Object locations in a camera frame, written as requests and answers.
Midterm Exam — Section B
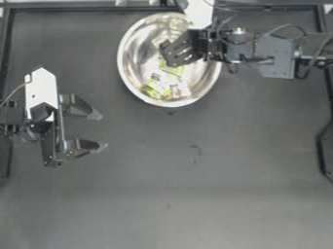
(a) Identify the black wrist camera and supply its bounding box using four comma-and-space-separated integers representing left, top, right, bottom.
28, 102, 58, 124

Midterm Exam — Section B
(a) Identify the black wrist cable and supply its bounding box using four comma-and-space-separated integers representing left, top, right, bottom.
0, 81, 31, 108

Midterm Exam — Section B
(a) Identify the steel bowl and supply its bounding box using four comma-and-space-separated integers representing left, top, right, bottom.
117, 12, 224, 108

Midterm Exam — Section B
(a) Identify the white twist-wrapped candy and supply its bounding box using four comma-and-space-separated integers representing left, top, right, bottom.
166, 83, 193, 99
149, 73, 168, 89

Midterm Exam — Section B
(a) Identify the green candy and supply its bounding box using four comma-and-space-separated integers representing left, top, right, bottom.
141, 82, 173, 100
157, 58, 188, 77

